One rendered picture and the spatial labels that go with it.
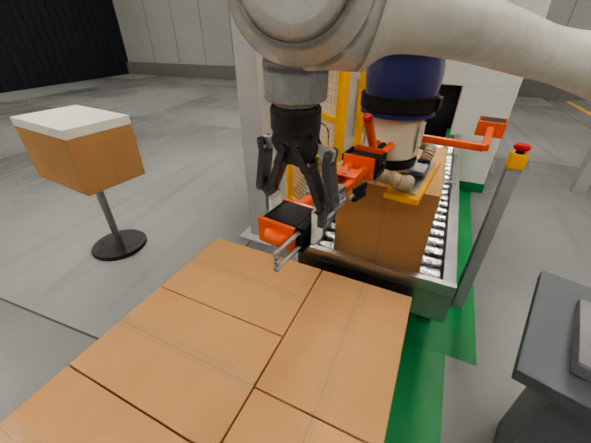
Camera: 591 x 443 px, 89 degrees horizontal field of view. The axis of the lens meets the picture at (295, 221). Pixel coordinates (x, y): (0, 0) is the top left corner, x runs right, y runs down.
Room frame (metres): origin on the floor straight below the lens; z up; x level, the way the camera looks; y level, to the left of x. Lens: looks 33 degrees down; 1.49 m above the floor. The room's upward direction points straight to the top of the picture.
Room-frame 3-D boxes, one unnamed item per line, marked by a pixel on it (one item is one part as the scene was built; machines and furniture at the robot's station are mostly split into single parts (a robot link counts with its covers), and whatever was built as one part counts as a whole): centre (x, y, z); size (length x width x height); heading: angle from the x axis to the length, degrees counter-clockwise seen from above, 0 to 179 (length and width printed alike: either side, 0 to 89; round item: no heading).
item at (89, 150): (1.95, 1.41, 0.82); 0.60 x 0.40 x 0.40; 60
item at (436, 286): (1.03, -0.33, 0.58); 0.70 x 0.03 x 0.06; 65
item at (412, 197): (0.91, -0.39, 1.08); 0.34 x 0.10 x 0.05; 148
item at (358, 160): (0.75, -0.18, 1.19); 0.10 x 0.08 x 0.06; 58
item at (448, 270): (1.95, -1.13, 0.50); 2.31 x 0.05 x 0.19; 155
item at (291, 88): (0.46, 0.00, 1.42); 0.09 x 0.09 x 0.06
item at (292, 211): (0.46, 0.01, 1.19); 0.08 x 0.07 x 0.05; 148
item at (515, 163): (1.34, -1.03, 0.50); 0.07 x 0.07 x 1.00; 65
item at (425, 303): (1.03, -0.33, 0.47); 0.70 x 0.03 x 0.15; 65
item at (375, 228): (1.36, -0.49, 0.75); 0.60 x 0.40 x 0.40; 155
